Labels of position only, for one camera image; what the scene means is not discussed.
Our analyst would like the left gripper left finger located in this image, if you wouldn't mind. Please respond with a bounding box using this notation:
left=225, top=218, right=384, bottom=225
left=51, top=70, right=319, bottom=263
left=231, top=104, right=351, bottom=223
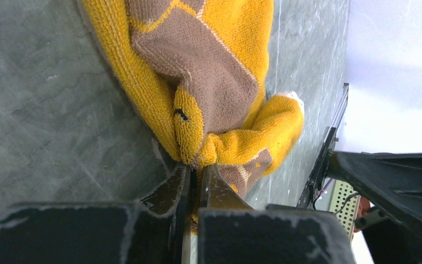
left=141, top=163, right=191, bottom=263

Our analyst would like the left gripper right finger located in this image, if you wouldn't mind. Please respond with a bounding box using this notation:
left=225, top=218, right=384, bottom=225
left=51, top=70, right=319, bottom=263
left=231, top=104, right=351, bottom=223
left=198, top=164, right=253, bottom=219

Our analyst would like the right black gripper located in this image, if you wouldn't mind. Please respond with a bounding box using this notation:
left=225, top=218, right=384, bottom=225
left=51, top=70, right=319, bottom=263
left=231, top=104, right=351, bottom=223
left=327, top=151, right=422, bottom=263

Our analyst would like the brown yellow cloth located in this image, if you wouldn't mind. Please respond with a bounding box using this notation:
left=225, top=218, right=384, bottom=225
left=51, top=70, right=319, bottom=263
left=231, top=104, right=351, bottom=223
left=79, top=1, right=304, bottom=198

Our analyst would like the perforated metal plate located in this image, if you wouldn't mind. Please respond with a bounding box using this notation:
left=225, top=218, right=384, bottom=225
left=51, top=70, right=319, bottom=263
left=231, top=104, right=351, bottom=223
left=329, top=180, right=360, bottom=241

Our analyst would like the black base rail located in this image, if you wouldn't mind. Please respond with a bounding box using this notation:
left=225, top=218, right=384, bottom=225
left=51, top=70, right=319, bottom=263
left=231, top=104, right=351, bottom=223
left=296, top=82, right=349, bottom=209

